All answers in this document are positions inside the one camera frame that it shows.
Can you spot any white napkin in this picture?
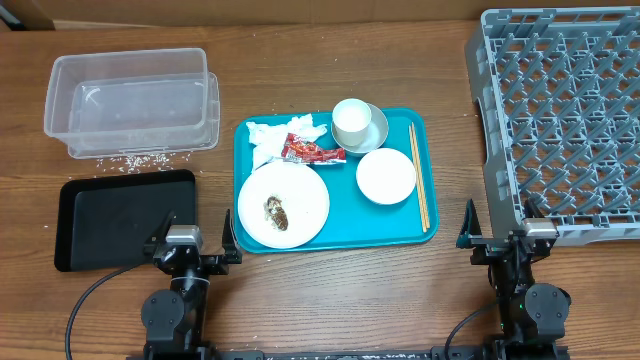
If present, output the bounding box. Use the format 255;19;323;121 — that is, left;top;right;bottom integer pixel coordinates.
246;114;327;171

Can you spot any clear plastic bin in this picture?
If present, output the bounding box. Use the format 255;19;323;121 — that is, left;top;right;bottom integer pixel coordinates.
44;48;221;159

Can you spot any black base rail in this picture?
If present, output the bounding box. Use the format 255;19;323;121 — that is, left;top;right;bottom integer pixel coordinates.
124;345;571;360

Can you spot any grey dishwasher rack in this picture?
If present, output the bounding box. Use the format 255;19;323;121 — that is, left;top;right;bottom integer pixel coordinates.
465;6;639;246

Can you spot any red snack wrapper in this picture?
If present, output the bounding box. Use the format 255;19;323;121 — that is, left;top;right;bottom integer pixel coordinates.
281;133;346;165

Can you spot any black plastic tray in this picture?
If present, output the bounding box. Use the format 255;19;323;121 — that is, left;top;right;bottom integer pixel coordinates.
54;170;197;272

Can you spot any teal serving tray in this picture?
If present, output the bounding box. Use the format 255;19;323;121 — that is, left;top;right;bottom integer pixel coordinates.
234;108;440;254

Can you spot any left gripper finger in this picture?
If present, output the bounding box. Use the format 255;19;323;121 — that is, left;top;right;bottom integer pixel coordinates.
221;209;237;256
147;211;175;245

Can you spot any grey shallow bowl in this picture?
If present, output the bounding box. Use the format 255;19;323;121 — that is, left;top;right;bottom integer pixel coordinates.
331;103;389;157

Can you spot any brown food scrap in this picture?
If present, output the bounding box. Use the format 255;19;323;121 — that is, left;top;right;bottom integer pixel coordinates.
264;196;289;231

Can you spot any small white plate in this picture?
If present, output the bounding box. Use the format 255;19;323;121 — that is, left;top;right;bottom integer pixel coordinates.
356;148;416;205

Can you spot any white paper cup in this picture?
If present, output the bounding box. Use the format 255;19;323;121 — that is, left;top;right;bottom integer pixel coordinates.
332;98;372;147

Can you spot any large white plate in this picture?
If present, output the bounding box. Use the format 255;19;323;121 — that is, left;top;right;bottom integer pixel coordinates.
237;162;330;249

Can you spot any right wooden chopstick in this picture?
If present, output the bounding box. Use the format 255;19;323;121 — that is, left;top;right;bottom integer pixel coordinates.
410;121;431;231

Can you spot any scattered rice on table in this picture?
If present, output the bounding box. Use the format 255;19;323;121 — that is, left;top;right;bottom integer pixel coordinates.
90;152;192;178

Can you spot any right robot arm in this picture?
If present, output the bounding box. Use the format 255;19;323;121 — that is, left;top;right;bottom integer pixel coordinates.
444;201;571;360

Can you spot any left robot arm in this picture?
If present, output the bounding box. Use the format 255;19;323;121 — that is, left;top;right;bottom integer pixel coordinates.
141;213;242;359

